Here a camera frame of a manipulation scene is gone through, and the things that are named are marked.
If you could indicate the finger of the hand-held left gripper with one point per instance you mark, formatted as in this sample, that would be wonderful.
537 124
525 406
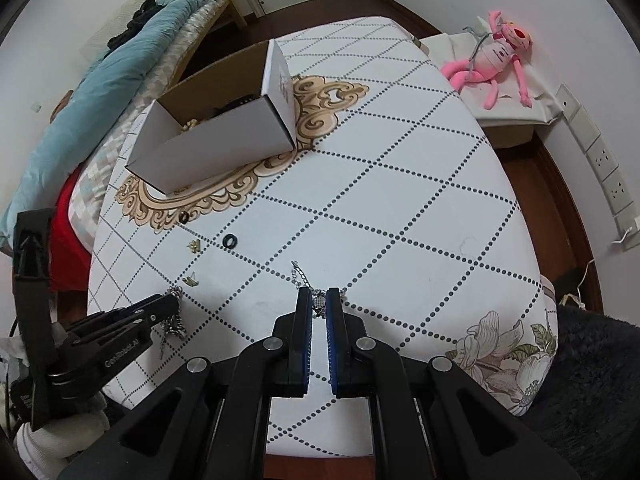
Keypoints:
125 314
115 355

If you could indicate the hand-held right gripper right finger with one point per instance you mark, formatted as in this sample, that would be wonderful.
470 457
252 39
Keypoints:
332 347

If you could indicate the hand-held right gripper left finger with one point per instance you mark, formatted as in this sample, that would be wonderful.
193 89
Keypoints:
303 345

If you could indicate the white cardboard box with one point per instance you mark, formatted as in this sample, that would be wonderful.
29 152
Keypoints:
215 156

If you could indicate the black bead jewelry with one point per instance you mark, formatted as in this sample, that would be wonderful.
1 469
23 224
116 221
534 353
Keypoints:
239 105

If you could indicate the gold earring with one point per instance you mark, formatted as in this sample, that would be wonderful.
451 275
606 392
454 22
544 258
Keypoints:
190 280
193 246

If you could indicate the red cloth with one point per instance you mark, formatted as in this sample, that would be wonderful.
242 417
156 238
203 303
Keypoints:
67 240

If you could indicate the white diamond-patterned tablecloth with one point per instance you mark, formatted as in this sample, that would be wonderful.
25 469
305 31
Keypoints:
400 210

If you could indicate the teal blanket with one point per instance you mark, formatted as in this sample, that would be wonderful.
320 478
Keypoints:
100 95

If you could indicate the dark fuzzy rug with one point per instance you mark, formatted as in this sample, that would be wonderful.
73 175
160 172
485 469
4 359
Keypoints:
590 390

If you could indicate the wooden nightstand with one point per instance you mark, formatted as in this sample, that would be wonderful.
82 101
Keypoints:
510 136

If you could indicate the black clothing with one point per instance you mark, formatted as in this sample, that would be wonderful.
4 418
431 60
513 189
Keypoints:
135 22

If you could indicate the pink plush toy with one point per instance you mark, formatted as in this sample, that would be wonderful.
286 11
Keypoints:
492 57

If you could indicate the wooden bed frame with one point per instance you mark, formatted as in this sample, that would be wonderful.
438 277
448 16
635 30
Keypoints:
232 12

